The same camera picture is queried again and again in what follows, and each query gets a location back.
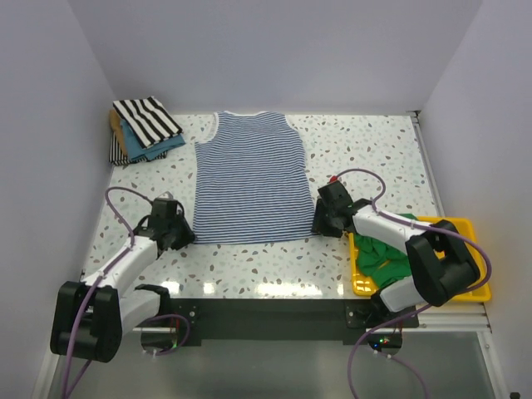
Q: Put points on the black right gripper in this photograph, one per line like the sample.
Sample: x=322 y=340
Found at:
x=318 y=224

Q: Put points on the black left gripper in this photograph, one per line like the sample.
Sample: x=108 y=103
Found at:
x=188 y=234

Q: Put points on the blue white striped tank top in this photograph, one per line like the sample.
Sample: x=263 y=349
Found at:
x=251 y=182

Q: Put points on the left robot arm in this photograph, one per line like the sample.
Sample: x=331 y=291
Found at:
x=92 y=316

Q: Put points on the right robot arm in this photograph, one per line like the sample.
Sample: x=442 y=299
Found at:
x=441 y=264

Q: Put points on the green tank top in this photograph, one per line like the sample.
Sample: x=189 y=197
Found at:
x=380 y=262

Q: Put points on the mustard folded tank top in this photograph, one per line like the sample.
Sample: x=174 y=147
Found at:
x=115 y=124

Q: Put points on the yellow plastic tray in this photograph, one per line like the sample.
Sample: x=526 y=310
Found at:
x=364 y=286

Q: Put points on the thin-striped black white folded top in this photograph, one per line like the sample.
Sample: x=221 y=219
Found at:
x=136 y=154

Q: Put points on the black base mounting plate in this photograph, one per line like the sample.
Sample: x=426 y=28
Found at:
x=342 y=320

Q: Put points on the black white wide-striped folded top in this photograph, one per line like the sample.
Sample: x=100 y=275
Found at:
x=148 y=119

